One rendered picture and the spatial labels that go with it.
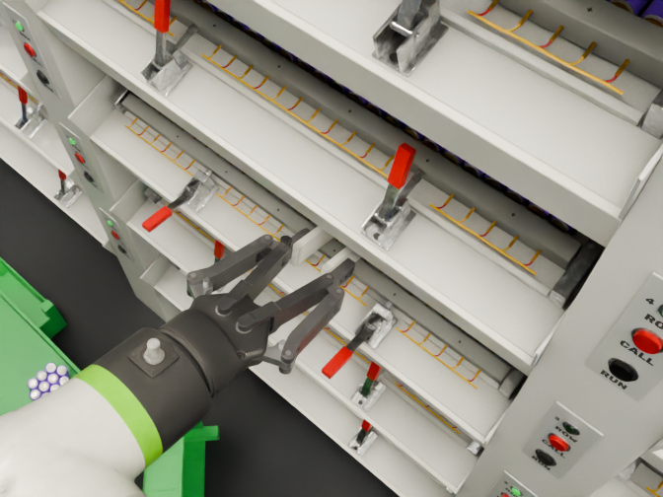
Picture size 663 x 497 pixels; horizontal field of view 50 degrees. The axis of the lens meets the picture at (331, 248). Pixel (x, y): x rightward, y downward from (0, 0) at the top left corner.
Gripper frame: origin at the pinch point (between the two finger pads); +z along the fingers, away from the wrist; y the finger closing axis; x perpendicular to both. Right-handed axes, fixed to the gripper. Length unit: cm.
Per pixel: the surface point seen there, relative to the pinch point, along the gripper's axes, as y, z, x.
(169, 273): 37, 10, 44
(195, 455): 16, -3, 64
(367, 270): -3.2, 2.9, 3.0
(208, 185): 18.7, 1.0, 5.2
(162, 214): 19.3, -5.5, 6.2
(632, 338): -27.0, -9.4, -21.5
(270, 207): 10.2, 2.3, 3.3
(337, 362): -7.3, -6.2, 6.3
